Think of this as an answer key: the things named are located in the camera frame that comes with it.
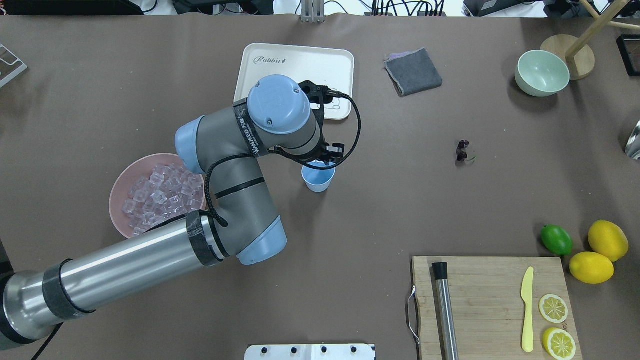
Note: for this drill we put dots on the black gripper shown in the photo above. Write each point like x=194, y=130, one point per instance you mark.
x=334, y=150

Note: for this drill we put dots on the light blue plastic cup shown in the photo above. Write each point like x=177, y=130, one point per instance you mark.
x=316, y=176

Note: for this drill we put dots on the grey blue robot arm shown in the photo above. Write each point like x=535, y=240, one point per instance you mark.
x=279, y=116

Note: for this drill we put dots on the dark cherries pair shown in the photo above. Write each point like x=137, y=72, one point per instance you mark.
x=461, y=155

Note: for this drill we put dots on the pile of clear ice cubes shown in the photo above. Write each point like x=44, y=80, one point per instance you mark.
x=162, y=193

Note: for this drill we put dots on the wooden cup stand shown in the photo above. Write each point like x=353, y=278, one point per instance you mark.
x=576, y=52

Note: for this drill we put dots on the steel ice scoop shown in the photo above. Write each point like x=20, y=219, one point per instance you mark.
x=632, y=148

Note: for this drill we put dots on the cream rabbit tray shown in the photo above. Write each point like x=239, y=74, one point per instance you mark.
x=333, y=67

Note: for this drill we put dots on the grey folded cloth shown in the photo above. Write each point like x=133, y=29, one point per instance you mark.
x=413, y=72

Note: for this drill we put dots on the steel muddler black tip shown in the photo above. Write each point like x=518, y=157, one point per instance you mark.
x=446, y=318

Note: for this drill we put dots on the pink bowl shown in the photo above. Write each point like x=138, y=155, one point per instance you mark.
x=138, y=168

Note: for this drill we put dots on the mint green bowl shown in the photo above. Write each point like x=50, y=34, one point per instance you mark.
x=540, y=73

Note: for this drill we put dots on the green lime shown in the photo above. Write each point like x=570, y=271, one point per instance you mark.
x=557, y=240

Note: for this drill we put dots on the bamboo cutting board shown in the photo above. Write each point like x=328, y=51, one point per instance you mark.
x=487, y=308

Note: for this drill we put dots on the yellow plastic knife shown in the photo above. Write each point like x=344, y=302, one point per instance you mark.
x=526, y=295

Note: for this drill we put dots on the black framed device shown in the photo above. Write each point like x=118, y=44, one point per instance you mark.
x=629, y=48

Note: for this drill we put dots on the yellow lemon upper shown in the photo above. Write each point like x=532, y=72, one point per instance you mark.
x=608, y=239

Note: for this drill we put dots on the yellow lemon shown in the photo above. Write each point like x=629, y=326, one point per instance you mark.
x=608, y=239
x=591, y=268

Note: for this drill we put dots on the yellow lemon lower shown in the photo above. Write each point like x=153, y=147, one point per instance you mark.
x=591, y=268

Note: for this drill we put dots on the upper lemon half slice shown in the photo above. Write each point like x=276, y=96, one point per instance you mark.
x=559, y=344

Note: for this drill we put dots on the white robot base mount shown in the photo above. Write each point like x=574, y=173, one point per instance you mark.
x=320, y=351

